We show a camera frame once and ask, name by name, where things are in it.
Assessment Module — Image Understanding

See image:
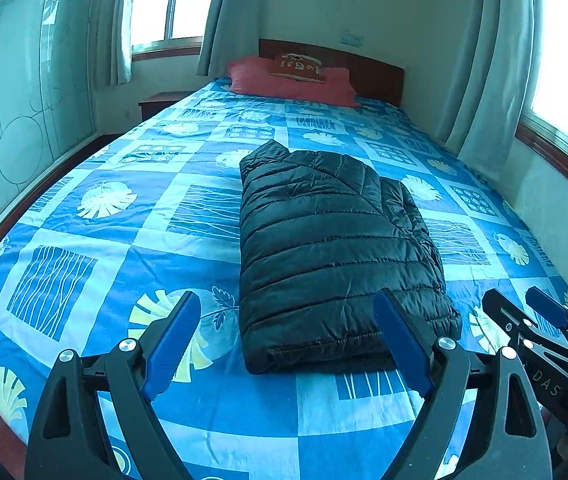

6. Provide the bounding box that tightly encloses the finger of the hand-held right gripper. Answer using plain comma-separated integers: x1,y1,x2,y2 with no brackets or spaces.
482,289,536,347
525,286,568,356

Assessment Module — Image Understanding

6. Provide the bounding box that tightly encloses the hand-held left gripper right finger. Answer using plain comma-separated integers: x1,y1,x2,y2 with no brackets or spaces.
373,287,555,480

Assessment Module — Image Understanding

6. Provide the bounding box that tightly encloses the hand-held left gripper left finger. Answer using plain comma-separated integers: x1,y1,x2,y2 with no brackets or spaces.
24,290,202,480

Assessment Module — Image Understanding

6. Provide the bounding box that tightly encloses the black puffer jacket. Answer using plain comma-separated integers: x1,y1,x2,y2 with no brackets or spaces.
239,139,462,375

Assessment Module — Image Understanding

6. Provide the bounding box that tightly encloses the blue patterned bed sheet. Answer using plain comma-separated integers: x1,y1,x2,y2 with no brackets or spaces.
0,77,568,480

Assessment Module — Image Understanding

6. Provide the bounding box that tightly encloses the wooden nightstand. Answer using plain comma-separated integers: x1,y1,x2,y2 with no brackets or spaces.
138,91,197,123

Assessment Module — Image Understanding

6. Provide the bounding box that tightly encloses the long grey curtain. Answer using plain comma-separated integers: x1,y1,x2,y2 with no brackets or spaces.
436,0,547,183

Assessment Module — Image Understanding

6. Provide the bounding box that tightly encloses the wooden bed headboard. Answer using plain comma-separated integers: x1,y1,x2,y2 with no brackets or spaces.
258,38,406,108

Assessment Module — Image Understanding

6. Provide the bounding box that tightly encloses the red pillow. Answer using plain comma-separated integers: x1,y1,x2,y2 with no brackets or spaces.
226,56,362,108

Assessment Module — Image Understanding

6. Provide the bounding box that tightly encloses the glass door wardrobe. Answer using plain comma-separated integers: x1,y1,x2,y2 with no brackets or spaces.
0,0,110,261

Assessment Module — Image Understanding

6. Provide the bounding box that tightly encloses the small brown printed cushion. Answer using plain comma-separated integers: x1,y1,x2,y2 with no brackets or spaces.
269,51,327,82

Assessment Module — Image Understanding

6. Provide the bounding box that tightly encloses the white sheer curtain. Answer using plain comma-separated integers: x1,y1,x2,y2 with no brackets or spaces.
96,0,135,86

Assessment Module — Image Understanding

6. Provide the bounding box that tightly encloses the small window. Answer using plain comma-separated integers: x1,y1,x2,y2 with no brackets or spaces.
126,0,225,56

